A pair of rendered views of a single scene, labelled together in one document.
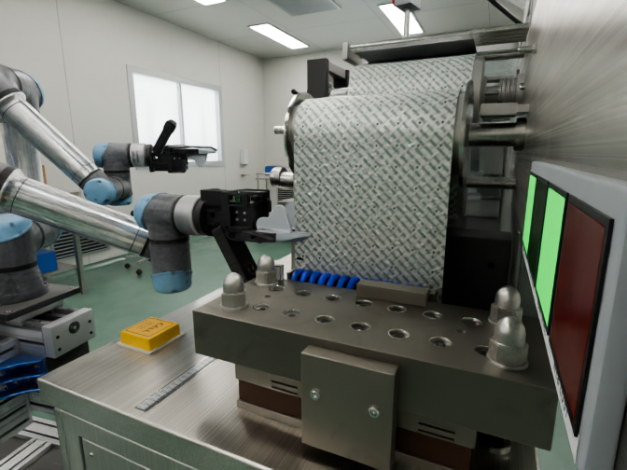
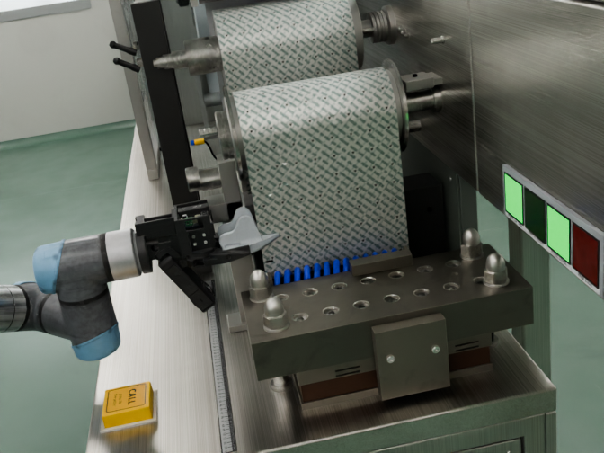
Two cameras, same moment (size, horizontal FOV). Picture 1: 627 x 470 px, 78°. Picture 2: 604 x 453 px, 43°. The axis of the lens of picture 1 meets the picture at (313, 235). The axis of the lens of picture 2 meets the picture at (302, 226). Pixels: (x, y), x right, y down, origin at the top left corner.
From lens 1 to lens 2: 73 cm
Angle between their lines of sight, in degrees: 32
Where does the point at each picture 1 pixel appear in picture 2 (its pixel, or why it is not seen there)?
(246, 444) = (343, 423)
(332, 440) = (406, 386)
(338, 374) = (405, 336)
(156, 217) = (80, 274)
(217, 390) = (269, 409)
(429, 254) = (394, 218)
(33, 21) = not seen: outside the picture
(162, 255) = (95, 315)
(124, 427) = not seen: outside the picture
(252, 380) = (316, 379)
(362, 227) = (330, 212)
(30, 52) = not seen: outside the picture
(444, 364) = (468, 298)
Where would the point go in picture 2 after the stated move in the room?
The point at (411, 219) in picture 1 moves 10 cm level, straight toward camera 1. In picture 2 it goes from (374, 194) to (404, 214)
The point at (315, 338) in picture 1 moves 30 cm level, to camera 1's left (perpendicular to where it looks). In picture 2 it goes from (376, 320) to (180, 416)
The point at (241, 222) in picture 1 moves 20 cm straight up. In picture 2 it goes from (200, 245) to (173, 117)
